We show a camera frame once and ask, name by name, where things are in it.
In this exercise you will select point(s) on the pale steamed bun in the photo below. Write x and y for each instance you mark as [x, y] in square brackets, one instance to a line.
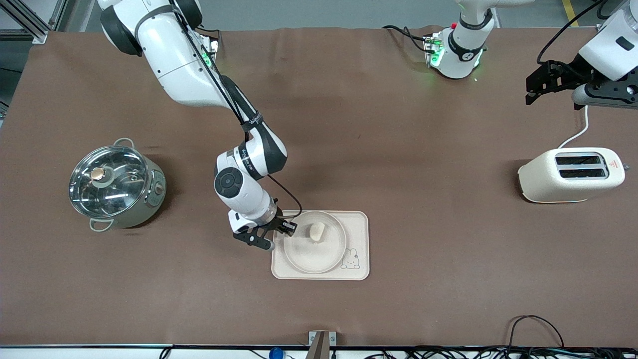
[317, 232]

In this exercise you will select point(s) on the beige round plate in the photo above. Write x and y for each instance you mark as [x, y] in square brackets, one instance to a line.
[309, 257]

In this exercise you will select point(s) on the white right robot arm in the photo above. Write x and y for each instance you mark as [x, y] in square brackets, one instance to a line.
[169, 55]

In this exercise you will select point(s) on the beige rabbit print tray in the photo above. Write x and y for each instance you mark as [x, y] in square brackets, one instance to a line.
[359, 229]

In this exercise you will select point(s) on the cream two-slot toaster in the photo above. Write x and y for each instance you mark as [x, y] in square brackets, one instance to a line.
[563, 182]

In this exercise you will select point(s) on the grey electric cooking pot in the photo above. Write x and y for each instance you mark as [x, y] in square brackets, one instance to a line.
[149, 197]

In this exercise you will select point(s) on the blue round knob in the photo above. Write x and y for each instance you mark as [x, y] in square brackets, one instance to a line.
[275, 353]

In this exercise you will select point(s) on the brown table mat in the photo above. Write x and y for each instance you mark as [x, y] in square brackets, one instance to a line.
[398, 149]

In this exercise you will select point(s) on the glass pot lid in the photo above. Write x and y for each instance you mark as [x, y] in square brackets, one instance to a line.
[107, 182]

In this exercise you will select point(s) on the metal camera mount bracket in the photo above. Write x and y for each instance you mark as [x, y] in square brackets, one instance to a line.
[321, 344]

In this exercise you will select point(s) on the aluminium frame profile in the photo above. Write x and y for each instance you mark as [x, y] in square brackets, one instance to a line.
[30, 27]

